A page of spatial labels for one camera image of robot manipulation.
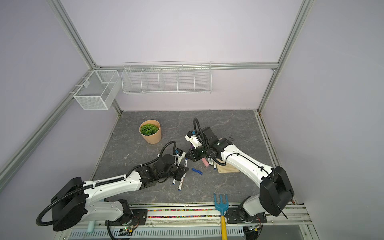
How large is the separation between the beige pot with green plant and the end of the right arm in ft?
1.03

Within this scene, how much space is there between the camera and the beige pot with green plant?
0.95 metres

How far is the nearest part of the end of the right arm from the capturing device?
0.59 metres
